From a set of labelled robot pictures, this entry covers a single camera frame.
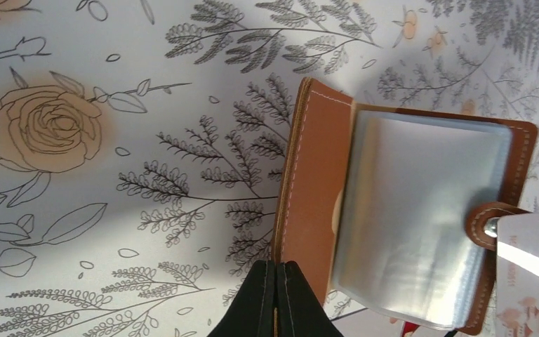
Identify floral patterned table mat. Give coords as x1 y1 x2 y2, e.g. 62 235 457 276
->
0 1 539 336

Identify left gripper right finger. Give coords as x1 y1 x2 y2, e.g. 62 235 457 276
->
276 261 342 337

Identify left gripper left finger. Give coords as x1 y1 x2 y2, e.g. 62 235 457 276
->
208 260 276 337

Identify red card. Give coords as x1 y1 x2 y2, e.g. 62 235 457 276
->
400 322 420 337

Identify brown leather card holder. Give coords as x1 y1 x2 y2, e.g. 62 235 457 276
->
271 77 538 336

